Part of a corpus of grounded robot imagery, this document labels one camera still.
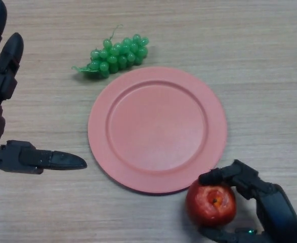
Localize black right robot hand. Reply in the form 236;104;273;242
198;159;297;243

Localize pink round plate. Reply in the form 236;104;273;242
88;66;228;195

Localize green grape bunch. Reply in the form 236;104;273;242
71;24;150;79

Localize red apple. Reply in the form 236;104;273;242
185;180;237;228

